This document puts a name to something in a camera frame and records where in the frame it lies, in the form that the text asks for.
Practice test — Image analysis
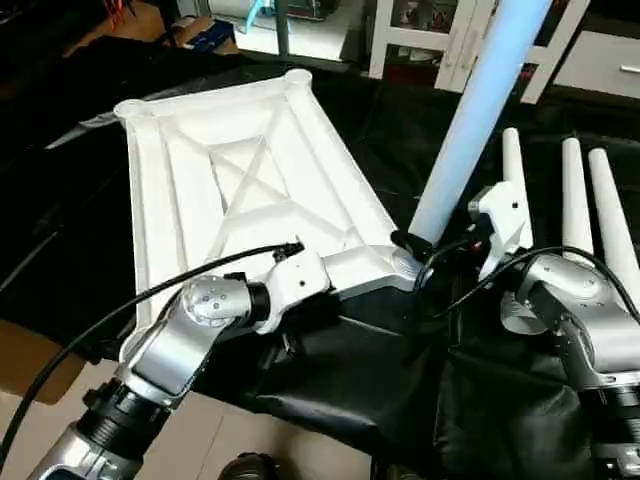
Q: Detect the black mat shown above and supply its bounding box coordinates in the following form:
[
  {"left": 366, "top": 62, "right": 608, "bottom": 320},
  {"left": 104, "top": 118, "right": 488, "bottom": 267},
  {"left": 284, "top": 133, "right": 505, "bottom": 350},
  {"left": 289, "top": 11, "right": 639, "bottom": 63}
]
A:
[{"left": 0, "top": 25, "right": 640, "bottom": 480}]

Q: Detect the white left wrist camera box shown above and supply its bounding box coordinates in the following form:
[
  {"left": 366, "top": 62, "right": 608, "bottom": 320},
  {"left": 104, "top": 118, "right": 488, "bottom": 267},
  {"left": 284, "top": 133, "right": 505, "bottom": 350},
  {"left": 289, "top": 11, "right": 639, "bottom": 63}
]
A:
[{"left": 262, "top": 250, "right": 332, "bottom": 332}]

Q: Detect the flat brown cardboard sheet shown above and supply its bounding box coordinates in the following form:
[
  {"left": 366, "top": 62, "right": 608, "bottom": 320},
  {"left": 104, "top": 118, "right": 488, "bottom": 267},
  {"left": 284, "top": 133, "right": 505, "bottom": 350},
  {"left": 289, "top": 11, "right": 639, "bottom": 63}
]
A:
[{"left": 0, "top": 318, "right": 89, "bottom": 406}]

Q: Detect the white plastic table leg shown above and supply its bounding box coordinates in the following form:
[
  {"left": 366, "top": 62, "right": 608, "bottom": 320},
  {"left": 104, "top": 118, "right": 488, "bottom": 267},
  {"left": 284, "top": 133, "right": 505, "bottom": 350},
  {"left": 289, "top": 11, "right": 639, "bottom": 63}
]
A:
[
  {"left": 405, "top": 0, "right": 553, "bottom": 251},
  {"left": 587, "top": 148, "right": 640, "bottom": 303},
  {"left": 499, "top": 127, "right": 547, "bottom": 337},
  {"left": 559, "top": 137, "right": 597, "bottom": 265}
]

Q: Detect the white plastic table top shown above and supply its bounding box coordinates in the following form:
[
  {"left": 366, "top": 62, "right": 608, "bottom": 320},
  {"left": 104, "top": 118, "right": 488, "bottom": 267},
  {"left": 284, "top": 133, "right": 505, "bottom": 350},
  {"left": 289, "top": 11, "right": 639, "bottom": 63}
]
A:
[{"left": 113, "top": 68, "right": 433, "bottom": 336}]

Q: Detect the grey left robot foot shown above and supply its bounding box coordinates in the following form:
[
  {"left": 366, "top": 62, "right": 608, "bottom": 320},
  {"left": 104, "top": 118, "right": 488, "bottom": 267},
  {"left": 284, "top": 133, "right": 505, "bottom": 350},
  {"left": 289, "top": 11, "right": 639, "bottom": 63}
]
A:
[{"left": 216, "top": 452, "right": 277, "bottom": 480}]

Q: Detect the small brown cardboard box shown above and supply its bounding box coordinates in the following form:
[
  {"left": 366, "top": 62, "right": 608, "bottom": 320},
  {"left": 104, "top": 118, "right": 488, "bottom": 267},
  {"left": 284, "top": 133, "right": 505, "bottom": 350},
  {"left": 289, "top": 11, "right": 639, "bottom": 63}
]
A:
[{"left": 63, "top": 0, "right": 173, "bottom": 53}]

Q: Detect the white drawer unit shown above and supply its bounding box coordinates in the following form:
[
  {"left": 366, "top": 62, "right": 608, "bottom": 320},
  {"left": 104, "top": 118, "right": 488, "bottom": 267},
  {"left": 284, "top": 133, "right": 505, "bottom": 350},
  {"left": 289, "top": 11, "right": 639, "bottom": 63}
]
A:
[{"left": 553, "top": 30, "right": 640, "bottom": 101}]

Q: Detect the white glass door cabinet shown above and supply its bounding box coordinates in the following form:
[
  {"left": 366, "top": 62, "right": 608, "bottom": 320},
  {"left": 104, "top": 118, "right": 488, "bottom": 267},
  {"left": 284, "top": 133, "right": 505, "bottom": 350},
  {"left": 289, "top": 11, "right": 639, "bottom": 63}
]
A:
[{"left": 368, "top": 0, "right": 593, "bottom": 106}]

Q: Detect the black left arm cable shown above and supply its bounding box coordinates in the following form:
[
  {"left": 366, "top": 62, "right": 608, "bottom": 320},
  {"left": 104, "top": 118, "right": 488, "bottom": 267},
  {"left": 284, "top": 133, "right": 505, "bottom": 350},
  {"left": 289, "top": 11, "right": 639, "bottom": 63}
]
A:
[{"left": 0, "top": 240, "right": 304, "bottom": 471}]

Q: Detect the blue box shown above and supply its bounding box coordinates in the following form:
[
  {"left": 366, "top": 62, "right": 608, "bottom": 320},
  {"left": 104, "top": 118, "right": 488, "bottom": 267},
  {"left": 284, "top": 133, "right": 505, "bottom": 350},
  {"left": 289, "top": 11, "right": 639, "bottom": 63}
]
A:
[{"left": 180, "top": 16, "right": 242, "bottom": 53}]

